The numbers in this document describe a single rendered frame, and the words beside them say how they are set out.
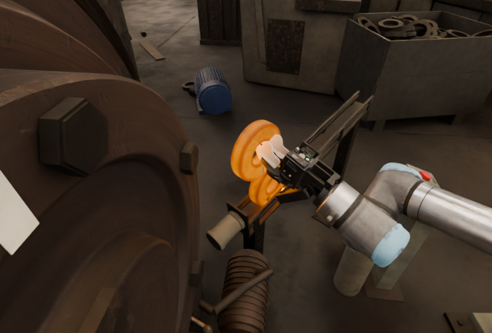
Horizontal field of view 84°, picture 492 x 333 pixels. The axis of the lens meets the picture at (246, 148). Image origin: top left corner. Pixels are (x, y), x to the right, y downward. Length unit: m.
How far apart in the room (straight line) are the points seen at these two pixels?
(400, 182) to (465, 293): 1.06
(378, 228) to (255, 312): 0.40
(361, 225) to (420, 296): 1.05
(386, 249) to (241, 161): 0.33
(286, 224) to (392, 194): 0.97
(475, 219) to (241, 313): 0.56
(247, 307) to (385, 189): 0.45
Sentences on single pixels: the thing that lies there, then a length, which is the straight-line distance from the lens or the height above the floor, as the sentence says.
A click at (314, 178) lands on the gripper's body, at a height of 0.89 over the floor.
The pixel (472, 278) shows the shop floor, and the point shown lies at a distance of 1.80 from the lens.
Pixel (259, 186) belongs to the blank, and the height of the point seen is 0.75.
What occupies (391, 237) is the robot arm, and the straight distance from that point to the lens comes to 0.60.
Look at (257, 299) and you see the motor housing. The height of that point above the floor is 0.52.
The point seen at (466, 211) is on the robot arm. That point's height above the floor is 0.86.
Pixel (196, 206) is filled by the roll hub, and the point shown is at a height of 1.09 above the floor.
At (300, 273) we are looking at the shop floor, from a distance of 1.47.
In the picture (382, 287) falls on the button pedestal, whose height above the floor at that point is 0.02.
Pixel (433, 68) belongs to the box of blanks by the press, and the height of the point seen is 0.53.
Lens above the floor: 1.28
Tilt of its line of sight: 38 degrees down
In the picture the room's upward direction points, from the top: straight up
